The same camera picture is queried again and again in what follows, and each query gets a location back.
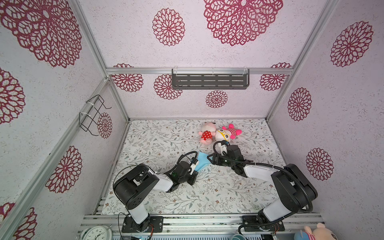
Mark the pink plush toy foreground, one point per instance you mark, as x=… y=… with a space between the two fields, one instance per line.
x=320 y=233

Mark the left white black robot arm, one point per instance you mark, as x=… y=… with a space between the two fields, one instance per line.
x=132 y=188

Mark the yellow face plush doll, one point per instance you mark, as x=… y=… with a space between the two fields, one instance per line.
x=228 y=133

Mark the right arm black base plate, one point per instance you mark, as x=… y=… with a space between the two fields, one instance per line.
x=255 y=223

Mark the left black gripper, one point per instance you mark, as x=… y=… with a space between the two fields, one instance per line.
x=193 y=176

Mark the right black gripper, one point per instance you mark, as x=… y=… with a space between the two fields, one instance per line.
x=214 y=159

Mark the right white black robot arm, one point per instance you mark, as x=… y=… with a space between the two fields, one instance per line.
x=295 y=192

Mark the light blue paper sheet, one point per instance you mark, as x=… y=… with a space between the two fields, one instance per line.
x=203 y=161

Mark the floral patterned table mat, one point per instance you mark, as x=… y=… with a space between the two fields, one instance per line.
x=217 y=190

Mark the blue plush toy foreground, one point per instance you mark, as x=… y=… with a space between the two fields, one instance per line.
x=300 y=235

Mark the pink plush doll red dress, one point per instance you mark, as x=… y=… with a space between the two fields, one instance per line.
x=207 y=133

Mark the grey slotted wall shelf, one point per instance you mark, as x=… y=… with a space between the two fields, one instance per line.
x=197 y=81

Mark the white analog clock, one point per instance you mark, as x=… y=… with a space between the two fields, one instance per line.
x=97 y=233

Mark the black wire wall rack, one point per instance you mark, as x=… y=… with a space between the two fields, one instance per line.
x=96 y=121

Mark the teal round cup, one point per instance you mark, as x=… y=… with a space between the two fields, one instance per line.
x=238 y=237

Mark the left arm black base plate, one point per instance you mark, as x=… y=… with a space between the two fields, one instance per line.
x=149 y=225

